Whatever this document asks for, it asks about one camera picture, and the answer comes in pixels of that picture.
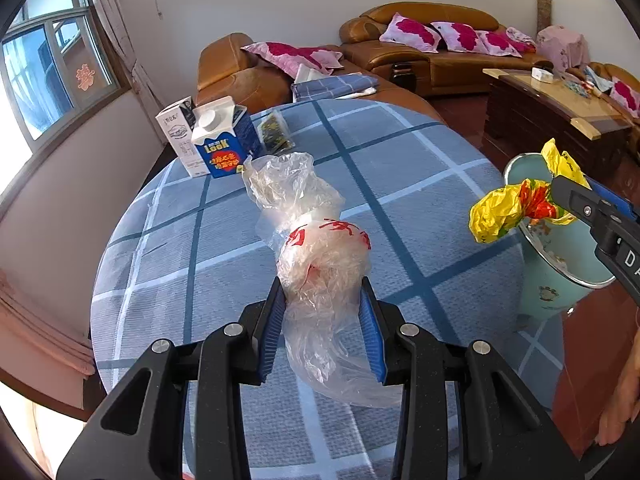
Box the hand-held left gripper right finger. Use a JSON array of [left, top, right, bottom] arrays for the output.
[[358, 277, 587, 480]]

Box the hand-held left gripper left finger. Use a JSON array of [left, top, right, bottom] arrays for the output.
[[56, 276, 287, 480]]

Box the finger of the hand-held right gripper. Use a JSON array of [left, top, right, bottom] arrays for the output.
[[549, 175, 624, 257], [582, 179, 640, 227]]

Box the mint green metal bin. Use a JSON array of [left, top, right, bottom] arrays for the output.
[[502, 153, 619, 322]]

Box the yellow snack wrapper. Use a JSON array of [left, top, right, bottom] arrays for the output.
[[468, 138, 594, 245]]

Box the clear plastic bag red print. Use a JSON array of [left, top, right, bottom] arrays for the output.
[[241, 151, 406, 408]]

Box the person's right hand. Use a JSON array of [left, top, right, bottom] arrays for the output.
[[595, 319, 640, 449]]

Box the dark wooden coffee table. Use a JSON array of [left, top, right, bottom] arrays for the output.
[[482, 67, 636, 187]]

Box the pink floral pillow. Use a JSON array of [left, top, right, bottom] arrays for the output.
[[378, 12, 444, 54], [240, 41, 346, 77], [609, 77, 640, 119], [430, 21, 489, 54], [477, 29, 524, 58]]

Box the light blue cloth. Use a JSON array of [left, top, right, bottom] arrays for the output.
[[582, 65, 614, 92]]

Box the small brown leather sofa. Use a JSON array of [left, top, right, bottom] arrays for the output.
[[582, 62, 640, 157]]

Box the pink cloth cover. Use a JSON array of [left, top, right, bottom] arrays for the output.
[[535, 24, 590, 74]]

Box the pink floral blanket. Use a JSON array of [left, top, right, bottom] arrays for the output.
[[504, 26, 537, 51]]

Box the long brown leather sofa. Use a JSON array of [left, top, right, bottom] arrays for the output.
[[339, 2, 554, 99]]

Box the blue drink carton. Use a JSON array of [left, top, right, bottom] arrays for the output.
[[191, 95, 266, 180]]

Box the dark snack packet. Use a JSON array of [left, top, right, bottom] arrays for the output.
[[257, 109, 296, 155]]

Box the white milk carton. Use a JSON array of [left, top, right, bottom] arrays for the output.
[[154, 95, 211, 179]]

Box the pink gathered curtain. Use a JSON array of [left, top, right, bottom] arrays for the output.
[[0, 269, 96, 377]]

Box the folded blue checked sheet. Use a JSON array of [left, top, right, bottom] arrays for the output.
[[291, 72, 382, 103]]

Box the brown leather armchair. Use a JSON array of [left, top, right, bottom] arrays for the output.
[[194, 33, 447, 126]]

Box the white folded cloth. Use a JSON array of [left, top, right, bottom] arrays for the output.
[[293, 63, 326, 85]]

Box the red paper window decoration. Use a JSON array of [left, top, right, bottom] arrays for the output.
[[75, 63, 99, 92]]

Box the window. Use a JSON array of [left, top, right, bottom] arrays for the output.
[[0, 0, 127, 154]]

